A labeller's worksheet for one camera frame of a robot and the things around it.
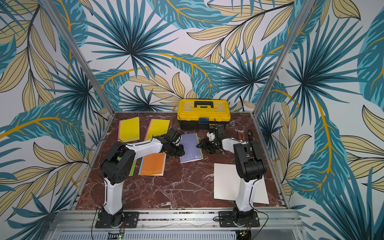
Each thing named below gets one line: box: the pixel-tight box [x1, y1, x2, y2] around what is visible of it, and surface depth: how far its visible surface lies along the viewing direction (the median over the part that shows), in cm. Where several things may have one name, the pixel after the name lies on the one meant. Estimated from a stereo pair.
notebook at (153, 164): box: [138, 151, 167, 176], surface depth 91 cm
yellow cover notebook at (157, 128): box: [144, 119, 170, 141], surface depth 112 cm
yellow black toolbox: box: [177, 99, 231, 131], surface depth 100 cm
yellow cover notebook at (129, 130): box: [117, 116, 140, 143], surface depth 112 cm
